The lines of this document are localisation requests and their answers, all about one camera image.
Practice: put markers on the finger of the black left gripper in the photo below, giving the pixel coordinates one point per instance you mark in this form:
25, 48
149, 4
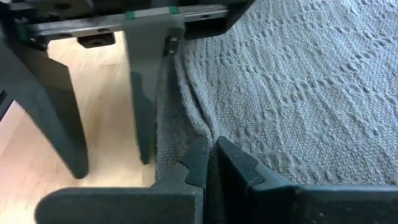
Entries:
146, 62
56, 109

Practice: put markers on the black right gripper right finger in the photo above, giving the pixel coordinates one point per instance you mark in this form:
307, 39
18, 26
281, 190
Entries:
280, 205

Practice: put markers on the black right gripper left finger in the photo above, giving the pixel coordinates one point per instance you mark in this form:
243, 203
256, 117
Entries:
140, 205

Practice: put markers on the dark grey towel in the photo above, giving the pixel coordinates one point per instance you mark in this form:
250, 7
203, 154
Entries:
295, 93

